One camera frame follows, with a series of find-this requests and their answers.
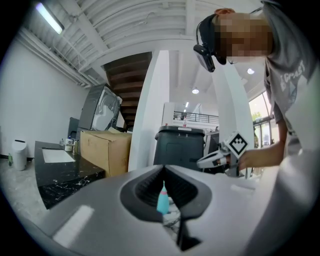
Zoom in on narrow white pillar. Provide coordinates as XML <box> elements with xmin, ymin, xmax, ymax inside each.
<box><xmin>211</xmin><ymin>59</ymin><xmax>255</xmax><ymax>161</ymax></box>

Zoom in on large framed window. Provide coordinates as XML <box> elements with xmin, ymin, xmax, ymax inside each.
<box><xmin>248</xmin><ymin>90</ymin><xmax>276</xmax><ymax>146</ymax></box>

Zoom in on white ceiling pipes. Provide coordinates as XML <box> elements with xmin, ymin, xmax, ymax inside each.
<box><xmin>18</xmin><ymin>27</ymin><xmax>91</xmax><ymax>89</ymax></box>

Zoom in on brown cardboard box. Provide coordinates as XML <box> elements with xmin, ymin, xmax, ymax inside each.
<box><xmin>79</xmin><ymin>128</ymin><xmax>133</xmax><ymax>179</ymax></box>

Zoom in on white tall cabinet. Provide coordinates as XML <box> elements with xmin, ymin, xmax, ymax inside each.
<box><xmin>162</xmin><ymin>101</ymin><xmax>176</xmax><ymax>127</ymax></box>

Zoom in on dark grey wheeled bin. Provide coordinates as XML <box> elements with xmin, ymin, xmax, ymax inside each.
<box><xmin>152</xmin><ymin>125</ymin><xmax>207</xmax><ymax>172</ymax></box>

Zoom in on ceiling tube light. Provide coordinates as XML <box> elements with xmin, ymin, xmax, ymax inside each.
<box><xmin>34</xmin><ymin>2</ymin><xmax>65</xmax><ymax>35</ymax></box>

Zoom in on black head-mounted camera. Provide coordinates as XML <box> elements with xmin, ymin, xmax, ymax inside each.
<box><xmin>193</xmin><ymin>43</ymin><xmax>216</xmax><ymax>74</ymax></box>

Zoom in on person's right forearm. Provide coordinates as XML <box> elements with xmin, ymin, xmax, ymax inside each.
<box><xmin>238</xmin><ymin>117</ymin><xmax>289</xmax><ymax>171</ymax></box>

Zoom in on white trash bin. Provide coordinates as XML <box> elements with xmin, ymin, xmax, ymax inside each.
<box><xmin>11</xmin><ymin>139</ymin><xmax>29</xmax><ymax>172</ymax></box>

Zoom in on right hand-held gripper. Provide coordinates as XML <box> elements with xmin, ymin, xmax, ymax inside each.
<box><xmin>196</xmin><ymin>130</ymin><xmax>251</xmax><ymax>177</ymax></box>

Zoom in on grey plastic-wrapped appliance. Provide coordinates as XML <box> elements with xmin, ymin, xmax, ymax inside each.
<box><xmin>78</xmin><ymin>83</ymin><xmax>124</xmax><ymax>134</ymax></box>

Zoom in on black marble counter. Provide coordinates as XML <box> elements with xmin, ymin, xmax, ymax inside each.
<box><xmin>34</xmin><ymin>140</ymin><xmax>106</xmax><ymax>211</ymax></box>

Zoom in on white marble table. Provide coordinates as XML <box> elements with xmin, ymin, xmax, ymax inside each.
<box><xmin>162</xmin><ymin>197</ymin><xmax>182</xmax><ymax>235</ymax></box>

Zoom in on person's head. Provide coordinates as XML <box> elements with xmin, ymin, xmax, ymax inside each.
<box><xmin>213</xmin><ymin>8</ymin><xmax>275</xmax><ymax>65</ymax></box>

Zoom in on black head strap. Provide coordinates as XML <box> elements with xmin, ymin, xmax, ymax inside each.
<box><xmin>195</xmin><ymin>13</ymin><xmax>228</xmax><ymax>66</ymax></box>

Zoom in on teal and pink spray bottle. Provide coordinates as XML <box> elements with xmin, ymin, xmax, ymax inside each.
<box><xmin>156</xmin><ymin>180</ymin><xmax>171</xmax><ymax>216</ymax></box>

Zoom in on brown wooden staircase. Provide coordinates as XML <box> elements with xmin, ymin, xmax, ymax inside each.
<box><xmin>102</xmin><ymin>51</ymin><xmax>153</xmax><ymax>131</ymax></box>

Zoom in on black balcony railing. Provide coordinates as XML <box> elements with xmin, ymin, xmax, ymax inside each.
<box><xmin>173</xmin><ymin>110</ymin><xmax>220</xmax><ymax>124</ymax></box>

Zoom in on dark upright panel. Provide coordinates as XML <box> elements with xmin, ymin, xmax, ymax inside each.
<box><xmin>67</xmin><ymin>116</ymin><xmax>81</xmax><ymax>140</ymax></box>

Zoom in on white rectangular basin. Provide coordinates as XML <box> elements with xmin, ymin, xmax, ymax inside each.
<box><xmin>40</xmin><ymin>147</ymin><xmax>76</xmax><ymax>164</ymax></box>

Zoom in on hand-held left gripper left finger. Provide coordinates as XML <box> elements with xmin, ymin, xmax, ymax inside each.
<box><xmin>32</xmin><ymin>163</ymin><xmax>187</xmax><ymax>256</ymax></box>

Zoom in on grey printed t-shirt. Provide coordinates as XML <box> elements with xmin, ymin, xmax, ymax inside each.
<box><xmin>259</xmin><ymin>0</ymin><xmax>320</xmax><ymax>163</ymax></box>

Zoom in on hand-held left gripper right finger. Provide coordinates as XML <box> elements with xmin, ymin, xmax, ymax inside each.
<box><xmin>164</xmin><ymin>164</ymin><xmax>264</xmax><ymax>252</ymax></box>

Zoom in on wide white pillar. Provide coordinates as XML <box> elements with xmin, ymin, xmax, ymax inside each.
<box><xmin>128</xmin><ymin>49</ymin><xmax>171</xmax><ymax>174</ymax></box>

